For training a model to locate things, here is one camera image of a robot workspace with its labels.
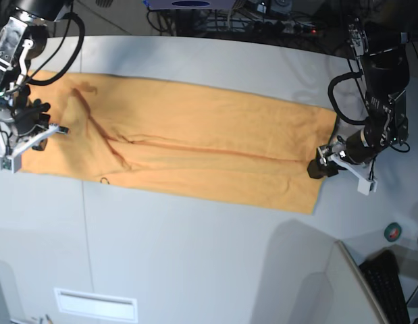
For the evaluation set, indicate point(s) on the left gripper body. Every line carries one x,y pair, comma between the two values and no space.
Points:
386,126

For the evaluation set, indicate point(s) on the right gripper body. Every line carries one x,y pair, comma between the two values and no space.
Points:
21,118

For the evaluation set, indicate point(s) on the yellow t-shirt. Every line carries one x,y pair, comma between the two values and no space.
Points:
183,139

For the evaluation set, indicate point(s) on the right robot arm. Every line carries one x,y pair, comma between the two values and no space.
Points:
24,37

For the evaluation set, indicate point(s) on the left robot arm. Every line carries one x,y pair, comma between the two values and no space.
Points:
382,64

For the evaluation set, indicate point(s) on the green tape roll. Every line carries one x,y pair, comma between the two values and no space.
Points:
392,232

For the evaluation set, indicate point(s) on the black keyboard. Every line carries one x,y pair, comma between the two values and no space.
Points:
381,274

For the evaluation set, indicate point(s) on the white label plate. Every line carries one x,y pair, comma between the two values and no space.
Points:
97,306

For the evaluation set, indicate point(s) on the blue box at top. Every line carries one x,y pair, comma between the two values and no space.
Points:
190,4

